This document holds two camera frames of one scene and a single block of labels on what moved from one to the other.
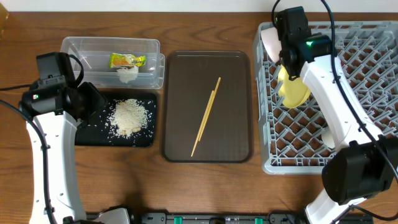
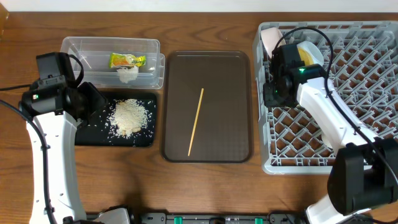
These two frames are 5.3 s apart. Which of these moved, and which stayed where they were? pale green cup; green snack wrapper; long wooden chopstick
Moved: long wooden chopstick
Stayed: pale green cup; green snack wrapper
